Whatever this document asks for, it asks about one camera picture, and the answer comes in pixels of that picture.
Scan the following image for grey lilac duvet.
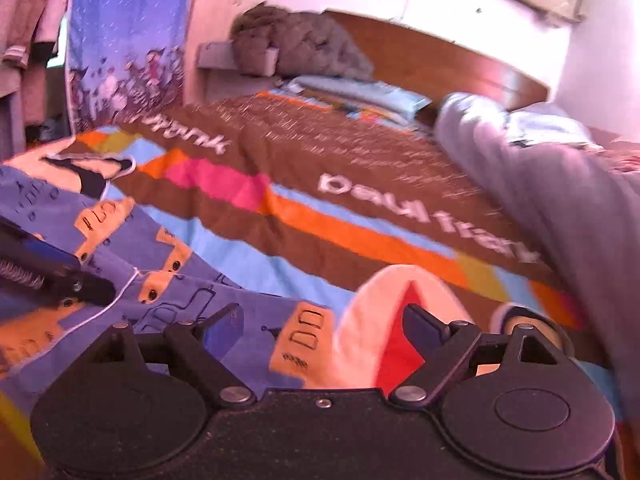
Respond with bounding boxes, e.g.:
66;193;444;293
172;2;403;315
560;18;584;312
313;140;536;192
435;93;639;410

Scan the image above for blue dotted wardrobe curtain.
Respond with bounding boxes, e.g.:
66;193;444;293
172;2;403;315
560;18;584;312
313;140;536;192
65;0;191;133

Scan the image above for dark quilted jacket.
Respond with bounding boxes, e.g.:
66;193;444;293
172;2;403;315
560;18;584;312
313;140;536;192
230;3;374;81

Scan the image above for wooden headboard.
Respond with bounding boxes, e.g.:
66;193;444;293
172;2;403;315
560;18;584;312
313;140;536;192
324;10;549;110

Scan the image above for colourful striped monkey blanket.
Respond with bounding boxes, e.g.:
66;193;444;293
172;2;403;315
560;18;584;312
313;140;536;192
0;90;626;461

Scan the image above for blue car print pants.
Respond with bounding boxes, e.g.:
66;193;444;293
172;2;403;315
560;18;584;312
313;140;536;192
1;166;335;410

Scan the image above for white bedside table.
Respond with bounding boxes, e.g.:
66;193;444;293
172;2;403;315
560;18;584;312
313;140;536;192
196;41;280;102

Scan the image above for light blue pillow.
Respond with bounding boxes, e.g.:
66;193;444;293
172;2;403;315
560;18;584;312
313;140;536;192
288;75;433;120

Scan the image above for hanging pink coats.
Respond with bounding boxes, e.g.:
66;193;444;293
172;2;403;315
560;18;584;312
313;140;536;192
1;0;67;126

